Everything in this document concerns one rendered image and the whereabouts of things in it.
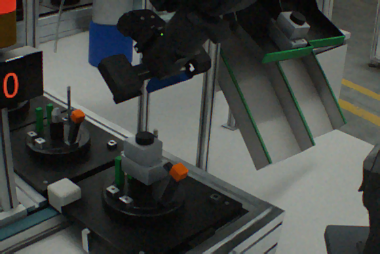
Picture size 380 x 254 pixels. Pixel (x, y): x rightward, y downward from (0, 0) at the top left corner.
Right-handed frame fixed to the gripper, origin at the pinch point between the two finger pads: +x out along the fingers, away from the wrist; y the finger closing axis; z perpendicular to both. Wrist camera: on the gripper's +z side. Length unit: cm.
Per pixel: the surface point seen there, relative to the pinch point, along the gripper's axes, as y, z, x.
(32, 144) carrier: 6.0, 7.7, 30.3
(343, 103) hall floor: -298, -1, 148
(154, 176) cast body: 0.7, -12.1, 8.2
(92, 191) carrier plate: 4.7, -7.7, 20.4
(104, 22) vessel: -53, 50, 59
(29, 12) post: -41, 74, 78
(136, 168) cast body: 2.1, -9.6, 9.2
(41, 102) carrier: -8.7, 21.8, 44.0
